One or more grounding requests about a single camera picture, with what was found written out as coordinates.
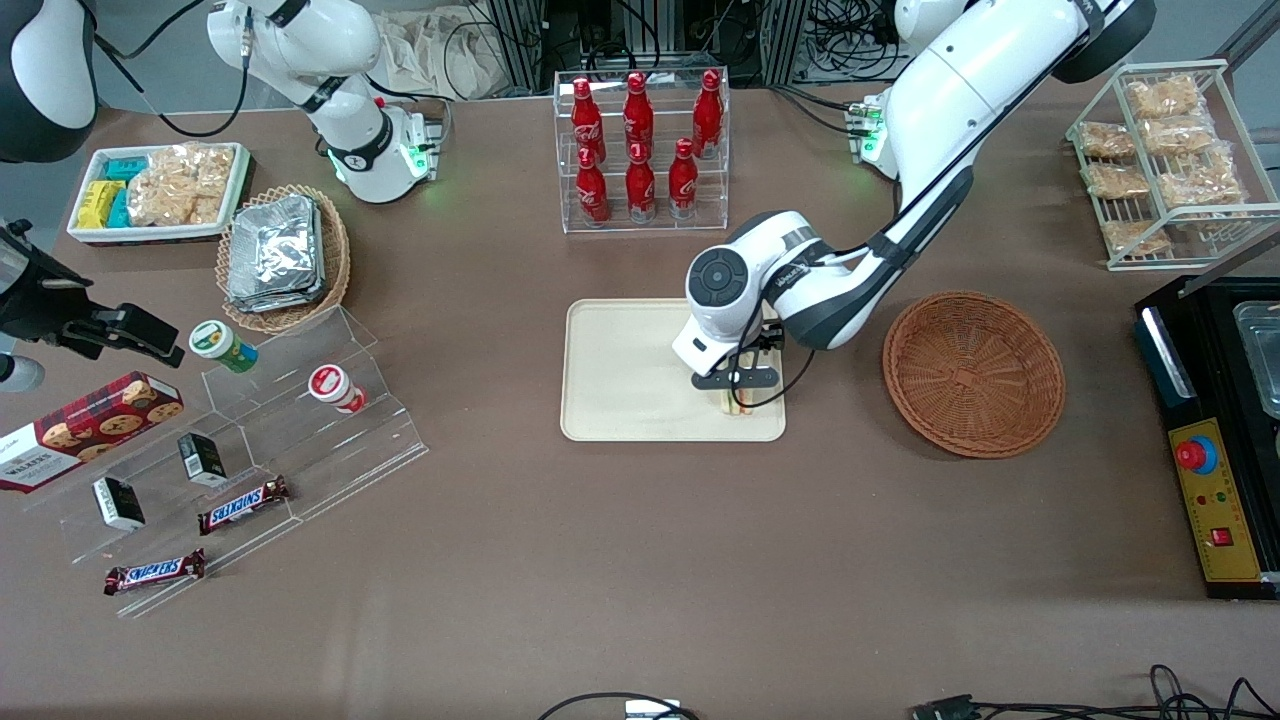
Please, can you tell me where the clear bag of rice crackers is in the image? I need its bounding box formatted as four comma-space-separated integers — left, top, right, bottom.
126, 142, 237, 227

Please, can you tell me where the brown snickers bar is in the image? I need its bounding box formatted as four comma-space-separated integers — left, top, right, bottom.
103, 547, 208, 598
196, 475, 294, 537

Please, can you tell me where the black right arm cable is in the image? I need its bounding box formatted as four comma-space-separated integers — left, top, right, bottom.
92, 0, 252, 140

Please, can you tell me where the green lid white cup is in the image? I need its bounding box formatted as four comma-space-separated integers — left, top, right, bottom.
188, 319, 260, 375

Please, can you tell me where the red cola bottle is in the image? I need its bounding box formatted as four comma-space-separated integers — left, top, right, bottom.
570, 77, 607, 163
622, 71, 657, 157
624, 142, 659, 224
574, 147, 612, 227
692, 69, 725, 160
667, 137, 700, 222

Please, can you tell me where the grey metal pole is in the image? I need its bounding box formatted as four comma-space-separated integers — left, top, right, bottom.
1214, 0, 1280, 71

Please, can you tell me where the silver foil wrapped pack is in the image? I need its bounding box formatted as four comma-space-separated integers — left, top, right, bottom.
227, 194, 327, 314

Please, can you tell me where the aluminium frame rack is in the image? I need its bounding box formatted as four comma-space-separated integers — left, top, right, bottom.
759, 0, 812, 88
484, 0, 547, 93

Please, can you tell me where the yellow snack packet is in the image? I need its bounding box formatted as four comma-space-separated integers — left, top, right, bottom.
77, 179, 126, 230

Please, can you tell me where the black looped cable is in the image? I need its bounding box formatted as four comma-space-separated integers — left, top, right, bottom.
538, 691, 703, 720

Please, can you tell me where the clear acrylic bottle rack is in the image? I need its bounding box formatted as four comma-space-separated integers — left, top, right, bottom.
552, 67, 732, 235

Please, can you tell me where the steel container pan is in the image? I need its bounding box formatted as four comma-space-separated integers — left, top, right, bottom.
1232, 299, 1280, 420

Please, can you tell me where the clear bag fried snack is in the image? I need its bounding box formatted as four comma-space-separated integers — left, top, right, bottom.
1157, 149, 1247, 208
1082, 162, 1152, 200
1139, 114, 1218, 157
1099, 219, 1172, 258
1124, 74, 1207, 121
1077, 121, 1137, 160

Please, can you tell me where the brown round wicker basket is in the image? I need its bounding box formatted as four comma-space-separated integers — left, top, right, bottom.
881, 290, 1067, 460

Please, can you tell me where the black cable bundle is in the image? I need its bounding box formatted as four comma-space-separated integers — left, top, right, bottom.
808, 0, 903, 83

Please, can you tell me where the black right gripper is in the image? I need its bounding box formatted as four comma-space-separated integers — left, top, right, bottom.
0, 220, 188, 368

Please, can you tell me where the beige cloth bag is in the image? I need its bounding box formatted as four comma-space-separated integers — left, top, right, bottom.
384, 8, 503, 102

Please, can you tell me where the white wire shelf rack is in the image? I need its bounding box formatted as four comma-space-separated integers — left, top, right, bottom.
1064, 59, 1280, 274

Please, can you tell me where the black tangled cable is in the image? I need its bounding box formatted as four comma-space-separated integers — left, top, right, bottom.
975, 663, 1280, 720

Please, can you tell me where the red tartan shortbread box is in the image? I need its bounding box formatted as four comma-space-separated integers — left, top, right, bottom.
0, 370, 187, 494

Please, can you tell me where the black cable connector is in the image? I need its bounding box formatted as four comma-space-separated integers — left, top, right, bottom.
910, 694, 983, 720

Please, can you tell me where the oval wicker basket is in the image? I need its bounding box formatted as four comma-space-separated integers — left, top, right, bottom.
216, 184, 352, 335

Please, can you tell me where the red lid white cup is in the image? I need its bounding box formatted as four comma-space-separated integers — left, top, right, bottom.
307, 364, 367, 415

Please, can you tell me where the white rectangular snack tray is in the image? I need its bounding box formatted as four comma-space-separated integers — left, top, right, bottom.
67, 142, 252, 245

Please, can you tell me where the black machine with yellow panel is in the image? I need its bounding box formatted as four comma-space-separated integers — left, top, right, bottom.
1134, 224, 1280, 602

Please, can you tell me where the clear acrylic tiered stand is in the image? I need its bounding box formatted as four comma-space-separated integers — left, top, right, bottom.
20, 304, 431, 621

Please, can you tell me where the small black box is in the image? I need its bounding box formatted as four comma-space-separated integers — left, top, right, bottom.
176, 431, 229, 488
91, 476, 147, 532

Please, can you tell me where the beige plastic tray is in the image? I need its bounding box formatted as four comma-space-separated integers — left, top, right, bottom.
560, 297, 788, 444

